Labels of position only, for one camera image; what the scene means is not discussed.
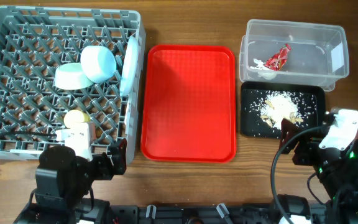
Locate rice and food scraps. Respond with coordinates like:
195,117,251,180
244,90,317,138

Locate yellow plastic cup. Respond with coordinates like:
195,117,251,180
63,110,90,128

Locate red snack wrapper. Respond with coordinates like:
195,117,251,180
264,44,291,71

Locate white paper napkin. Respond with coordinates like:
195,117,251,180
250,58,277,80

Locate green plastic saucer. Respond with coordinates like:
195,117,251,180
54,63,94,90

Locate light blue round plate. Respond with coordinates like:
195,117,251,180
119,36,139,96

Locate light blue plastic bowl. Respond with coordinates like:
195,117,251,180
80,45,117,83

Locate white plastic fork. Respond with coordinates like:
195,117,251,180
124,99,133,136

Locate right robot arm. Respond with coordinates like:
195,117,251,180
270,108,358,223

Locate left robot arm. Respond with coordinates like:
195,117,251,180
14,139,127,223

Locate clear plastic waste bin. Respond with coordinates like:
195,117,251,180
239,19,349,91

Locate grey plastic dishwasher rack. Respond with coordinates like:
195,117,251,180
0,6,146,162

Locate black rectangular tray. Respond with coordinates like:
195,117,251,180
240,82,326,139

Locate red plastic serving tray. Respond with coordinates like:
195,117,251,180
140,44,237,163

